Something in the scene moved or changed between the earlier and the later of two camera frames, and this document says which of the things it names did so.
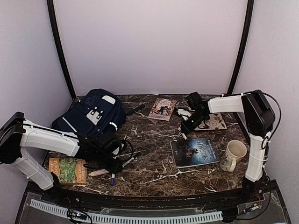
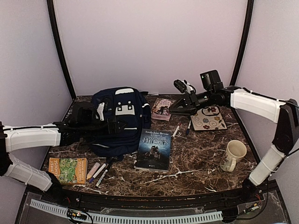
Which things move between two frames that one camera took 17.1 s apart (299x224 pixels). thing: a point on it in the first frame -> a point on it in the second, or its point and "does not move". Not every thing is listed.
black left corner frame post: [53, 19] does not move
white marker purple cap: [113, 179] -> [97, 172]
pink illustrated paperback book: [162, 109] does not move
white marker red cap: [183, 135] -> [176, 130]
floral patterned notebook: [214, 122] does not move
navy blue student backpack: [99, 111] -> [131, 109]
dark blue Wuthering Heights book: [192, 152] -> [154, 150]
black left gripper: [113, 169] -> [113, 130]
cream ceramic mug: [235, 150] does not move
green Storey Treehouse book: [68, 171] does not move
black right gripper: [188, 129] -> [189, 102]
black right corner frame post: [243, 47] does not move
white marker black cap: [133, 157] -> [104, 174]
